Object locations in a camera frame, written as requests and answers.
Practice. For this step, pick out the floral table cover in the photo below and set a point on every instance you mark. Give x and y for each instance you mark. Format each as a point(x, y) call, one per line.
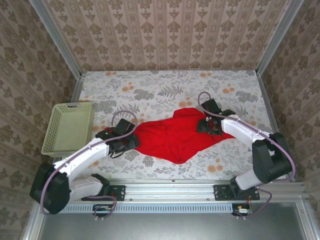
point(237, 82)

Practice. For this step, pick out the aluminium frame post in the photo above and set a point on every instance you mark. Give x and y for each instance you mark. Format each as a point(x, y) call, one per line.
point(57, 37)
point(277, 37)

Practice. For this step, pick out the red t-shirt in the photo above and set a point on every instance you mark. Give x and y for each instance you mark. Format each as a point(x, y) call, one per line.
point(172, 137)

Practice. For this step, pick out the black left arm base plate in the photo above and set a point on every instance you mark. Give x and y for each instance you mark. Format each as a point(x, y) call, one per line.
point(120, 192)

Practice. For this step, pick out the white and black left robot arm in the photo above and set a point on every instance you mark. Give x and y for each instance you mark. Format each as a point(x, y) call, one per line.
point(82, 155)

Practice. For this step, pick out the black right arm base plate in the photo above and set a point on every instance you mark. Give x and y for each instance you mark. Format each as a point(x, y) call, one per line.
point(220, 192)

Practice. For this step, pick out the aluminium mounting rail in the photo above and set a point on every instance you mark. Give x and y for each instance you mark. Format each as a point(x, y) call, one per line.
point(175, 190)

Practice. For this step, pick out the pale green perforated plastic basket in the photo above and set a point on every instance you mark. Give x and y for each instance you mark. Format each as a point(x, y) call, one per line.
point(67, 125)

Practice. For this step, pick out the grey metal sheet panel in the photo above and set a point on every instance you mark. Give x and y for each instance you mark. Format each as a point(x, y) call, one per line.
point(175, 227)

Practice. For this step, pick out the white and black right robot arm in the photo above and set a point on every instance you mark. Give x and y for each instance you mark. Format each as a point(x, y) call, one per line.
point(270, 157)

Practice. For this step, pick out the small black connector box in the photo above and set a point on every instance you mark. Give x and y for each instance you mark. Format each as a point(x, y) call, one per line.
point(242, 210)
point(102, 208)

